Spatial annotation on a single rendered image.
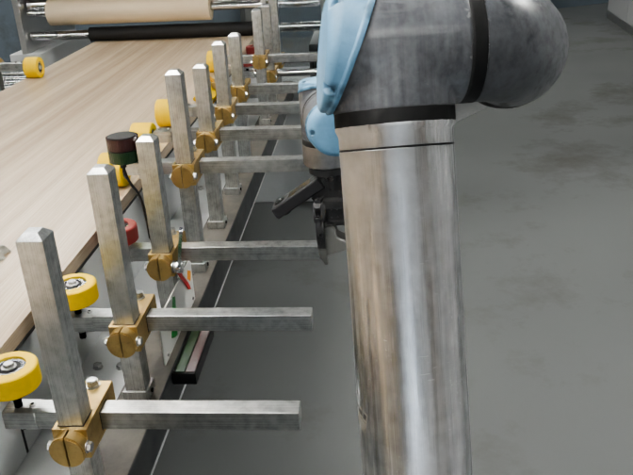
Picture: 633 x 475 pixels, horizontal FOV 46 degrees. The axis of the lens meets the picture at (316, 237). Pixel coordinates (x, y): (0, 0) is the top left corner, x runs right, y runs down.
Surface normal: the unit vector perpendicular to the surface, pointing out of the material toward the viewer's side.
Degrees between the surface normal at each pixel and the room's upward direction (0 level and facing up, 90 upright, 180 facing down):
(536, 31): 74
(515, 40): 82
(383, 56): 78
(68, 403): 90
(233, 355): 0
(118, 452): 0
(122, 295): 90
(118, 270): 90
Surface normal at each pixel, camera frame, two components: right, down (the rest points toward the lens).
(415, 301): 0.04, 0.11
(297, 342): -0.04, -0.91
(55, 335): -0.07, 0.42
